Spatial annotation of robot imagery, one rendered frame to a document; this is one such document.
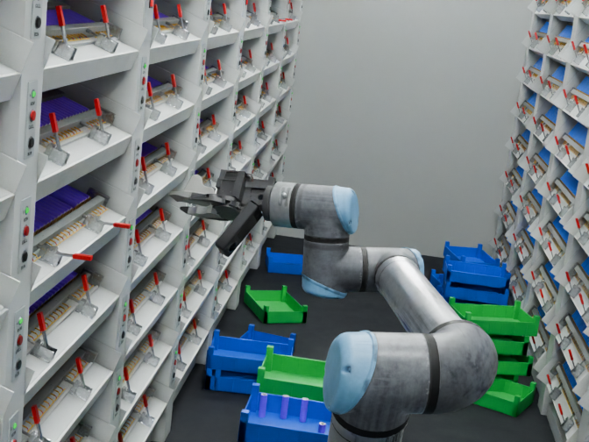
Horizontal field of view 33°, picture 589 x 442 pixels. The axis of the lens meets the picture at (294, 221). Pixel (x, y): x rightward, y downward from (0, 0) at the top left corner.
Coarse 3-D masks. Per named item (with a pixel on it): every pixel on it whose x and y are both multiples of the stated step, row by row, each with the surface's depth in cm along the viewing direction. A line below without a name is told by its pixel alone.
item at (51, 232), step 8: (96, 200) 221; (80, 208) 212; (88, 208) 214; (96, 208) 221; (104, 208) 223; (72, 216) 205; (80, 216) 208; (56, 224) 197; (64, 224) 199; (72, 224) 204; (40, 232) 189; (48, 232) 191; (56, 232) 194; (40, 240) 185; (48, 240) 191; (32, 248) 182; (40, 256) 183
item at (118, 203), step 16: (96, 192) 226; (112, 192) 227; (112, 208) 228; (128, 208) 227; (64, 240) 198; (80, 240) 201; (96, 240) 207; (64, 256) 190; (32, 272) 168; (48, 272) 180; (64, 272) 190; (32, 288) 171; (48, 288) 183
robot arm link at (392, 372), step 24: (360, 336) 142; (384, 336) 143; (408, 336) 143; (432, 336) 144; (336, 360) 143; (360, 360) 139; (384, 360) 139; (408, 360) 140; (432, 360) 140; (336, 384) 141; (360, 384) 139; (384, 384) 139; (408, 384) 139; (432, 384) 140; (336, 408) 141; (360, 408) 141; (384, 408) 141; (408, 408) 141; (432, 408) 142; (336, 432) 148; (360, 432) 144; (384, 432) 144
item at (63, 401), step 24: (72, 360) 227; (96, 360) 236; (48, 384) 212; (72, 384) 218; (96, 384) 227; (24, 408) 199; (48, 408) 207; (72, 408) 213; (24, 432) 192; (48, 432) 200
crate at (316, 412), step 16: (256, 384) 267; (256, 400) 267; (272, 400) 269; (240, 416) 250; (256, 416) 266; (272, 416) 267; (288, 416) 268; (320, 416) 268; (240, 432) 250; (256, 432) 250; (272, 432) 249; (288, 432) 249; (304, 432) 248
